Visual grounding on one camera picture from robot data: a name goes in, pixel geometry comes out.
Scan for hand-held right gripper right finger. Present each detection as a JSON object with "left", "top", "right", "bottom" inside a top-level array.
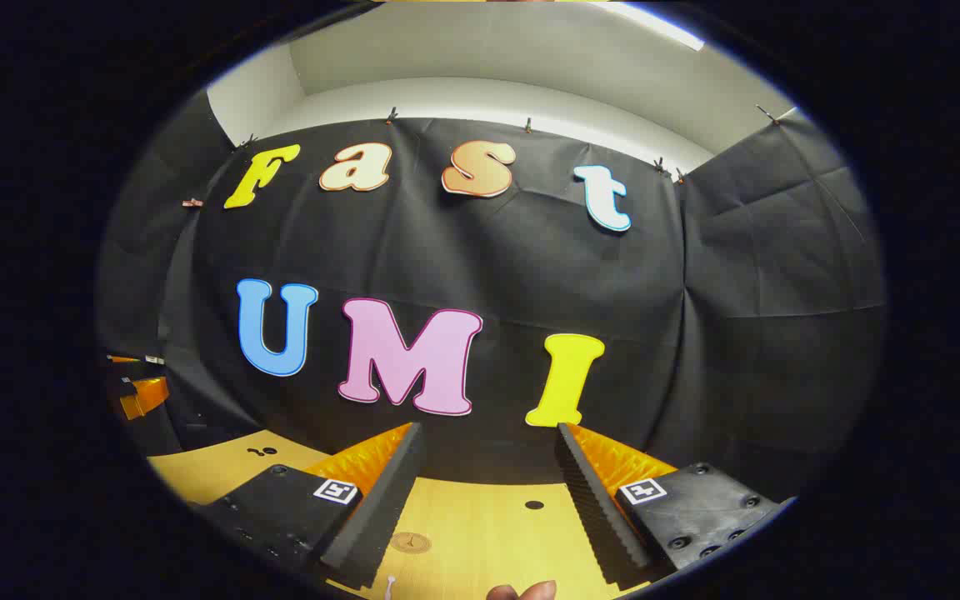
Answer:
[{"left": 553, "top": 422, "right": 785, "bottom": 588}]

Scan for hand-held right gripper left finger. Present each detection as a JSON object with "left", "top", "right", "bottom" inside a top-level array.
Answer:
[{"left": 194, "top": 422, "right": 426, "bottom": 590}]

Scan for wooden desktop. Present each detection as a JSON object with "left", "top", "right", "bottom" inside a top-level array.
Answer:
[{"left": 147, "top": 429, "right": 673, "bottom": 600}]

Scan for black backdrop cloth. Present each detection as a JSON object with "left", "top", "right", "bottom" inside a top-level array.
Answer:
[{"left": 97, "top": 87, "right": 889, "bottom": 501}]

